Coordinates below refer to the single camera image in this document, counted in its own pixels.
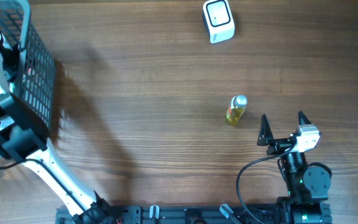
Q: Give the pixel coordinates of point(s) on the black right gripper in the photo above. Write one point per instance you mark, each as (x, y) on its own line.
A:
(265, 137)

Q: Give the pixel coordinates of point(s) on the yellow liquid bottle silver cap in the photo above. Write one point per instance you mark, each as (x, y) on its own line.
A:
(236, 109)

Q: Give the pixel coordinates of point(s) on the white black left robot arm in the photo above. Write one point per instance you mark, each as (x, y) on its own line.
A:
(77, 197)

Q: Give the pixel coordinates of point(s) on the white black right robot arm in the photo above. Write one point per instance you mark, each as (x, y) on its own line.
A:
(307, 183)

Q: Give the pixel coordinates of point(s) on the white barcode scanner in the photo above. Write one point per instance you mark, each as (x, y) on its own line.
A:
(218, 20)

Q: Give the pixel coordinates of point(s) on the grey plastic mesh basket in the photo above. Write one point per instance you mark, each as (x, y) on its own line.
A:
(27, 81)

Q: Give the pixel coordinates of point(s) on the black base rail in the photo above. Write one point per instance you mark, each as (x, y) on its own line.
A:
(273, 213)

